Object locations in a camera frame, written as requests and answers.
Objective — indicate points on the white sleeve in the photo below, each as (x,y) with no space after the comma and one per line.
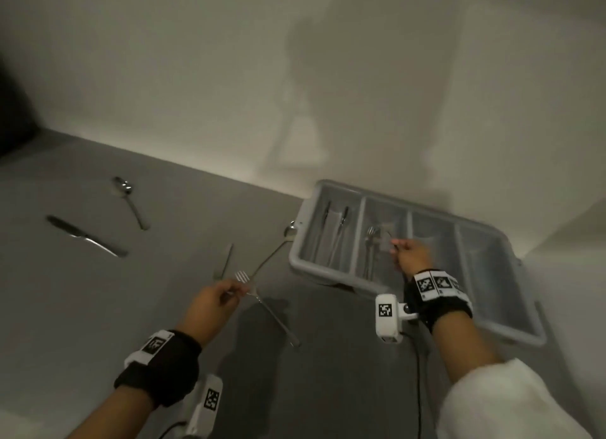
(502,405)

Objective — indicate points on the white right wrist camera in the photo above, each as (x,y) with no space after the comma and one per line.
(387,318)

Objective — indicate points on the short silver spoon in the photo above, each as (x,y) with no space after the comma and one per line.
(132,204)

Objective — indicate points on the black left wrist band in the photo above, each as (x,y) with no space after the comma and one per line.
(163,367)

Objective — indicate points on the person's left forearm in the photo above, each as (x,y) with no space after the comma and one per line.
(111,412)

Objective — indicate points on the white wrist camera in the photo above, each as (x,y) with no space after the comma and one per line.
(208,401)
(387,318)

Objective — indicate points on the person's right hand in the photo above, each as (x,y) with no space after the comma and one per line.
(414,259)

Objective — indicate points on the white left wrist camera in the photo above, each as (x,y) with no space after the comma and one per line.
(208,401)

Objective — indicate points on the silver utensil with dark tip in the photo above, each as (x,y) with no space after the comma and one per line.
(326,216)
(344,216)

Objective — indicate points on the black wrist band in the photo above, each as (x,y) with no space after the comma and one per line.
(438,294)
(163,367)

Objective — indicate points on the silver fork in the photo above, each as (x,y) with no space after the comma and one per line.
(369,263)
(274,316)
(374,233)

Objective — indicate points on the silver table knife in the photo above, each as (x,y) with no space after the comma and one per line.
(85,237)

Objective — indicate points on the person's left hand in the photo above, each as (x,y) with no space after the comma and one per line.
(206,308)

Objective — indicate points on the grey plastic cutlery tray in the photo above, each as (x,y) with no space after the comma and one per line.
(478,263)

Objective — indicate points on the person's right fingers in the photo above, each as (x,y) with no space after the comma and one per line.
(396,249)

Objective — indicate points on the black right wrist band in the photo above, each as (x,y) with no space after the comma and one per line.
(438,294)

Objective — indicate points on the person's left fingers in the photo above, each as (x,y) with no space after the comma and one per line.
(234,289)

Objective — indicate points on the person's right forearm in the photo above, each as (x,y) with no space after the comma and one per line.
(466,346)

